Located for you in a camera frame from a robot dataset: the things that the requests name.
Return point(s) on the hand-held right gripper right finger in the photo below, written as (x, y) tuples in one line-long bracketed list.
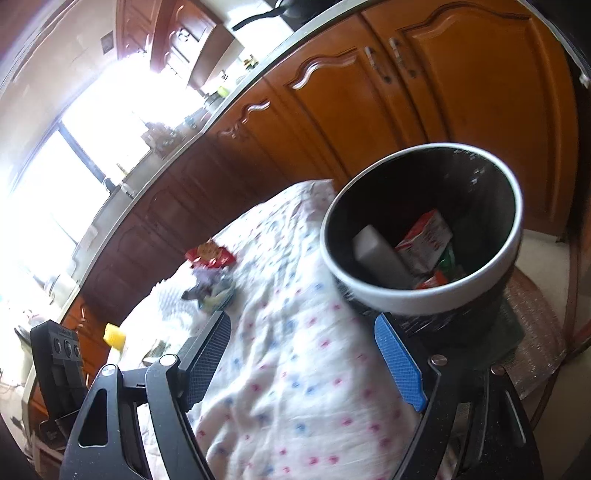
[(399, 364)]

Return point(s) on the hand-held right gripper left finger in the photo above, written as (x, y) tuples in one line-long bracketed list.
[(207, 350)]

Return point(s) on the black bin with white rim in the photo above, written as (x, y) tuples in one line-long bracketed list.
[(383, 295)]

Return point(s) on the white foam block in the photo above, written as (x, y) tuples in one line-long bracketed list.
[(376, 251)]

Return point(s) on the red and white carton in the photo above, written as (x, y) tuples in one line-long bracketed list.
[(422, 240)]

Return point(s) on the silver blue crumpled wrapper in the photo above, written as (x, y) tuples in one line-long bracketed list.
[(203, 287)]

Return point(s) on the yellow foam fruit net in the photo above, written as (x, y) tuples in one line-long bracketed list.
[(114, 334)]

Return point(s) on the white rice cooker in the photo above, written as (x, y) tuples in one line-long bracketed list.
[(60, 287)]

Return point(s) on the white floral cloth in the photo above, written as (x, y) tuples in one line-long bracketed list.
[(286, 369)]

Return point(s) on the red and white wrapper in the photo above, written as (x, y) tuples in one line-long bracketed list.
[(210, 254)]

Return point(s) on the green mat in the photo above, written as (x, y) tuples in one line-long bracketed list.
[(508, 332)]

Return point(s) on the kitchen window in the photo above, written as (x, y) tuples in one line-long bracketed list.
[(69, 184)]

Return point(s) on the chrome faucet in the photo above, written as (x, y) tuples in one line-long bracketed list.
[(111, 183)]

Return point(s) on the grey kitchen countertop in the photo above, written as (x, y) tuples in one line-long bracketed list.
[(138, 177)]

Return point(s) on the food packets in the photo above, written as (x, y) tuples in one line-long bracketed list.
[(159, 136)]

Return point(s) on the green bottle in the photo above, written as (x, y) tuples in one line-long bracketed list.
[(224, 90)]

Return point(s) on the wooden lower cabinets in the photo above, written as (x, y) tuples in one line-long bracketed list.
[(461, 92)]

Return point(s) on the wooden cabinets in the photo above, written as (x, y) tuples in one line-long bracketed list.
[(184, 37), (461, 92)]

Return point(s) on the group of spice jars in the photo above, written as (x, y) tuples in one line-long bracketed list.
[(251, 61)]

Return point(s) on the wooden upper cabinets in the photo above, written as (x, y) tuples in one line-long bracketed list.
[(184, 37)]

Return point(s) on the ceiling vent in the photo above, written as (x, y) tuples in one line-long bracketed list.
[(107, 44)]

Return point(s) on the black wok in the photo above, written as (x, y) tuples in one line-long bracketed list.
[(258, 19)]

